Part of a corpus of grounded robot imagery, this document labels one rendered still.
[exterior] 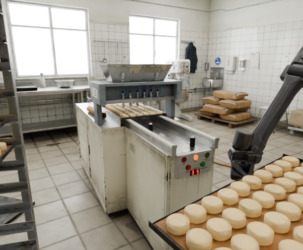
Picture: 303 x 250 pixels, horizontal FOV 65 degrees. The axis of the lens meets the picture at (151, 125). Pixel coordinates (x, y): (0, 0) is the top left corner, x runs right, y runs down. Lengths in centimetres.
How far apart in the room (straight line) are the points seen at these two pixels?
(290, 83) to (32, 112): 459
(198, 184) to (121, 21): 455
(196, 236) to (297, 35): 531
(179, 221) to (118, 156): 148
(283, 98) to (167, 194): 80
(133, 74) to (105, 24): 355
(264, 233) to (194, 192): 102
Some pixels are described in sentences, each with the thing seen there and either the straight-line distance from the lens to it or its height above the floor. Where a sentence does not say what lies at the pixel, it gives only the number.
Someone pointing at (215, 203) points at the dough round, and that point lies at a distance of 61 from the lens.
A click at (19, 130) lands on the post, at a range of 101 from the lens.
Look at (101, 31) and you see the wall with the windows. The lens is 538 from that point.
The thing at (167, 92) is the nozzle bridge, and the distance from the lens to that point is 213.
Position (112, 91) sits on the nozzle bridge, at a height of 112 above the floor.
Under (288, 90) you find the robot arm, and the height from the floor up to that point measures 124.
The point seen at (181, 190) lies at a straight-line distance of 147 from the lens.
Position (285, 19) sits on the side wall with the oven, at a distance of 582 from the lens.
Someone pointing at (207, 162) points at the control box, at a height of 76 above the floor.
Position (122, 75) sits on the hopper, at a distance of 192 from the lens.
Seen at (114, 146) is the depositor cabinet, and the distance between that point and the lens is 194.
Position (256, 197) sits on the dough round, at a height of 102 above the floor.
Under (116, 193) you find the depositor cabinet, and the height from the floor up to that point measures 26.
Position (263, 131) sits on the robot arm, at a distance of 100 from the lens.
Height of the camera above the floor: 134
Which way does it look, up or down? 15 degrees down
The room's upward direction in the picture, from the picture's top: straight up
